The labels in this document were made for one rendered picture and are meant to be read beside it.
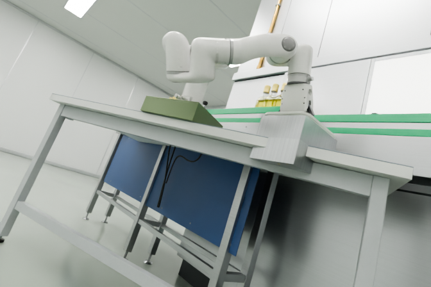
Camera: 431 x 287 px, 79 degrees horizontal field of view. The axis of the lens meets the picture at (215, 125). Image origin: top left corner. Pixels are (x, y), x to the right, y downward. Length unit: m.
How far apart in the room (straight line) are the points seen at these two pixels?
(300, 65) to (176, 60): 0.41
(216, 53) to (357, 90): 0.74
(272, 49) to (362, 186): 0.47
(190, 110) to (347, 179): 0.58
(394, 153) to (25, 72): 6.42
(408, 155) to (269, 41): 0.55
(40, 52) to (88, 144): 2.18
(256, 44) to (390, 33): 0.82
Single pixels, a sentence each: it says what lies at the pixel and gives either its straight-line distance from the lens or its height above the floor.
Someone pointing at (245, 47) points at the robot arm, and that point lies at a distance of 0.87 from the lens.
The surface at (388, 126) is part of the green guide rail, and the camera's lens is 1.07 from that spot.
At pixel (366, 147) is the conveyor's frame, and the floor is 0.83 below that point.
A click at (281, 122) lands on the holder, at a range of 0.87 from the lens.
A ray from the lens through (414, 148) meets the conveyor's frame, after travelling 1.00.
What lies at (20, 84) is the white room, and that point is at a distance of 6.64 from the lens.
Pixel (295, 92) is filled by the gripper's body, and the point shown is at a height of 0.91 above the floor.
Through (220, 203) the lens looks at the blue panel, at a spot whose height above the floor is 0.49.
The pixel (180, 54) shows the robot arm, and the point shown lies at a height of 0.93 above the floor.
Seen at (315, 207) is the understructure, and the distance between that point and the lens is 1.28.
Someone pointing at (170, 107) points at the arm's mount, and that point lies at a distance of 1.06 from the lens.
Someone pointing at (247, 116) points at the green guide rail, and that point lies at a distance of 1.28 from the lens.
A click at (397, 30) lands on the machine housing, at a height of 1.47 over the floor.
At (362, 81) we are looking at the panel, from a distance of 1.39.
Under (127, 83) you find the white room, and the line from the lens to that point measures 7.14.
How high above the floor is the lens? 0.53
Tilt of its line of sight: 14 degrees up
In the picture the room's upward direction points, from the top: 19 degrees clockwise
